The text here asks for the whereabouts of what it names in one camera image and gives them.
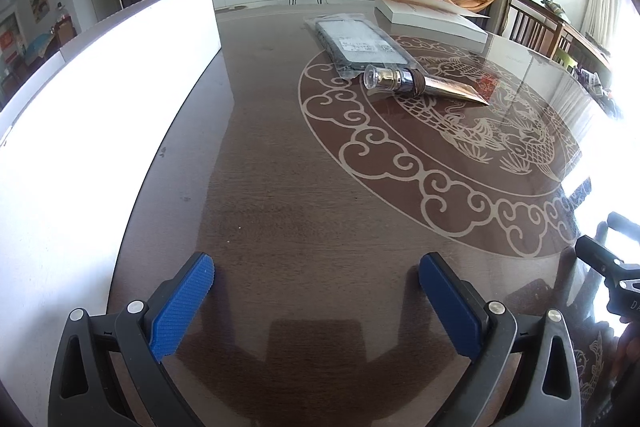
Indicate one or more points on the grey plastic packet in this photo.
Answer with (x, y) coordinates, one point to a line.
(357, 44)

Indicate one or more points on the dining table with cloth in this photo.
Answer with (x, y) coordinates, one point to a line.
(42, 44)

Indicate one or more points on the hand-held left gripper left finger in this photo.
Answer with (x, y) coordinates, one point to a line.
(182, 302)

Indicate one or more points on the green stool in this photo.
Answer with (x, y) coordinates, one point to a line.
(566, 58)

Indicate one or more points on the wooden chair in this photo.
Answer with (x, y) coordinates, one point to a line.
(525, 24)

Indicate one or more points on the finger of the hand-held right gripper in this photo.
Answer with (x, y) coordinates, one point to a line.
(625, 222)
(597, 257)

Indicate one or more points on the wooden side table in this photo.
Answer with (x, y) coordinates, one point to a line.
(585, 42)

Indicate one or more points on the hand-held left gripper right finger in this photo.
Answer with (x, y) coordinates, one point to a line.
(450, 302)

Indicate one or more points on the white flat box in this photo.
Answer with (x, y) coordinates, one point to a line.
(430, 19)

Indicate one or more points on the white storage box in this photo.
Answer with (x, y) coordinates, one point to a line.
(100, 117)

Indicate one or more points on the wall painting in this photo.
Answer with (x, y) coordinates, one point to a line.
(39, 1)

